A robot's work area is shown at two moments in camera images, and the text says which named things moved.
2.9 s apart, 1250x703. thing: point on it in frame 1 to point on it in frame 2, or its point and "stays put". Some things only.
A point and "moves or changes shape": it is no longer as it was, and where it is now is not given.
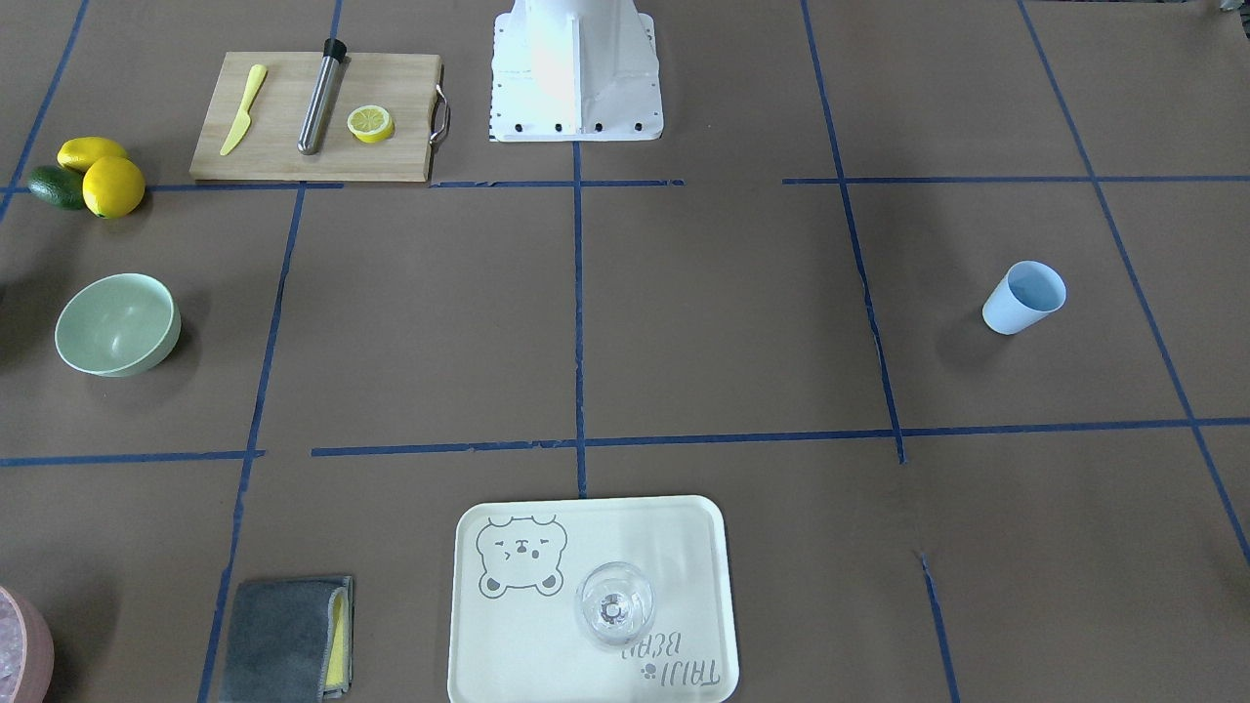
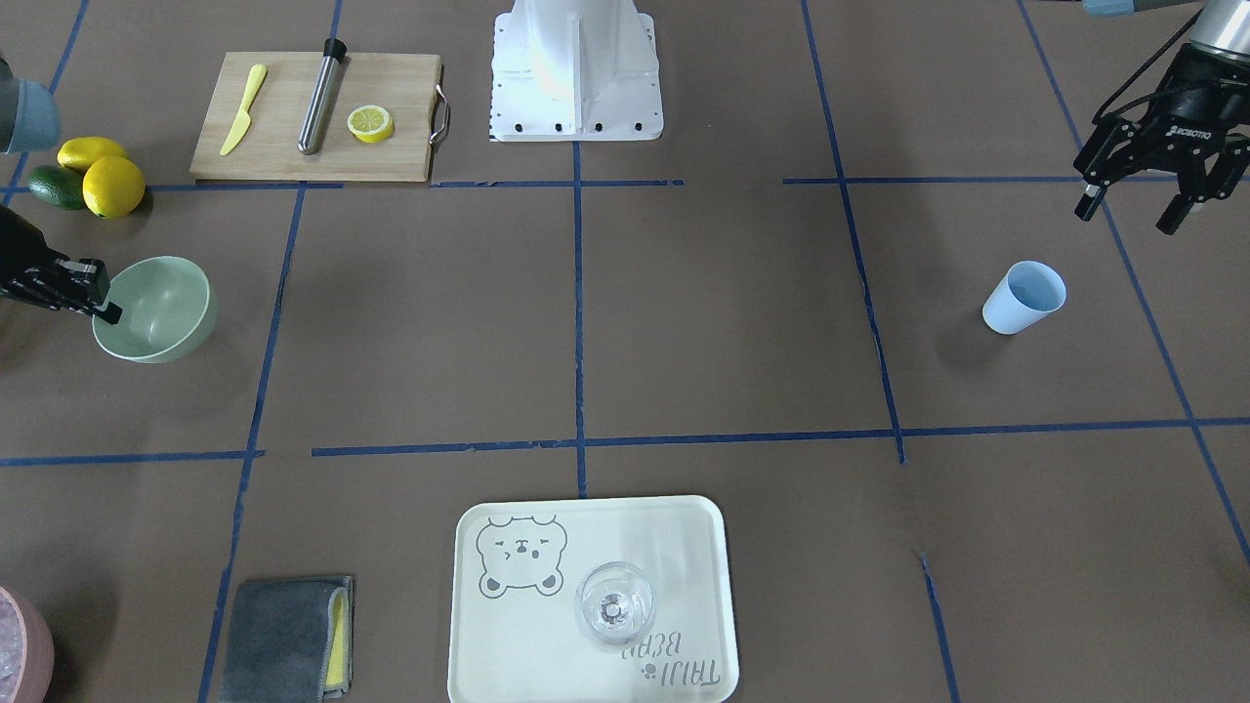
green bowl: [117, 324] moves or changes shape
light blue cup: [1025, 294] stays put
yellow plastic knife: [258, 75] stays put
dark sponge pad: [289, 640] stays put
